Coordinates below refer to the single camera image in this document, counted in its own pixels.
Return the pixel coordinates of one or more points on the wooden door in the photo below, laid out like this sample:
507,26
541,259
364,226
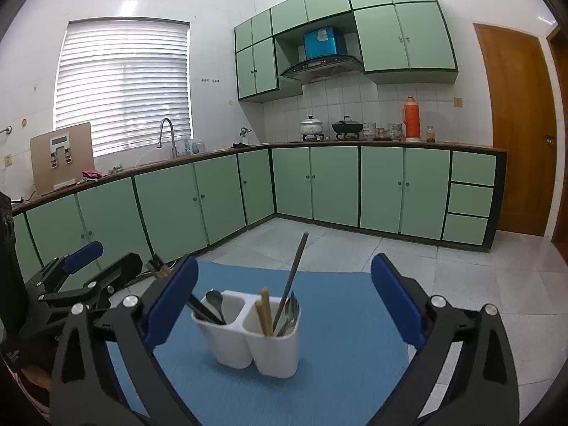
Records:
514,133
561,164

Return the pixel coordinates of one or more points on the green drawer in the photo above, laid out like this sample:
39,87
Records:
470,200
473,167
466,230

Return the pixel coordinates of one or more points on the grey metal chopstick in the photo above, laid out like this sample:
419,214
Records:
290,277
298,259

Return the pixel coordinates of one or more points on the blue tablecloth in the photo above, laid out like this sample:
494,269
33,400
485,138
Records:
346,319

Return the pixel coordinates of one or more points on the green wall cabinets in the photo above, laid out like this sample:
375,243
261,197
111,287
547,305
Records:
421,35

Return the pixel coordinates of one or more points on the black range hood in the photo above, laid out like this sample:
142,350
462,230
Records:
319,69

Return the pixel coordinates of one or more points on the black plastic spoon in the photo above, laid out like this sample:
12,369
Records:
215,304

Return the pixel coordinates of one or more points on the green base cabinets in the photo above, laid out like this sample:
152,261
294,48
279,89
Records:
337,186

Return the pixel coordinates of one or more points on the white two-compartment utensil holder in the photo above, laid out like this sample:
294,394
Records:
230,346

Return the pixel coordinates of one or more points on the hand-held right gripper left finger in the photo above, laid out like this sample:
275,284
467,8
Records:
173,301

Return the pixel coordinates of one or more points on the dark blue chopstick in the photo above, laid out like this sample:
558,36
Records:
202,307
197,312

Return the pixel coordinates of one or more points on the black wok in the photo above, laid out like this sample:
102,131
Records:
347,128

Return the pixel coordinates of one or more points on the glass jar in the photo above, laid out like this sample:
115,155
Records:
431,136

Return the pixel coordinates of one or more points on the bamboo chopstick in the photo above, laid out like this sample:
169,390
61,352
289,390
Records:
269,317
264,310

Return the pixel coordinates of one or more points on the orange thermos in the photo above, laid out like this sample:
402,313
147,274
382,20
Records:
411,122

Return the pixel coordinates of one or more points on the chrome kitchen faucet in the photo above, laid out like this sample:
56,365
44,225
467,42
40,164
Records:
166,122

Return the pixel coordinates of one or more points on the red cloth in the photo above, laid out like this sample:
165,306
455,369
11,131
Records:
91,174

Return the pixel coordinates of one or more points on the large silver spoon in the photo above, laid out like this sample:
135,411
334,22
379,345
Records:
293,306

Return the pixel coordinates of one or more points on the clear bottles by sink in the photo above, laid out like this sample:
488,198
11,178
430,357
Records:
194,147

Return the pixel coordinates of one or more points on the white window blinds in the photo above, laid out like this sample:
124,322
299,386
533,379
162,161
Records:
124,88

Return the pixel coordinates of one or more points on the blue box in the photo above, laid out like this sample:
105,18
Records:
323,43

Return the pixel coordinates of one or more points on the white cooking pot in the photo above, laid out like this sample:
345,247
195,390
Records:
311,128

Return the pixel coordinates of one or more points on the cardboard board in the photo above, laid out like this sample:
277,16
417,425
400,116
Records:
42,173

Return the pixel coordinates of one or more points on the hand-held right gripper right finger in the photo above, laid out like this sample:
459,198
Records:
399,301

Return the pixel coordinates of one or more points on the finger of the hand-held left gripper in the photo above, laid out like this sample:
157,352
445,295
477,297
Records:
82,253
120,268

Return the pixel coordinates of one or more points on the person's left hand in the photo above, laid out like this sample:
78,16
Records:
35,377

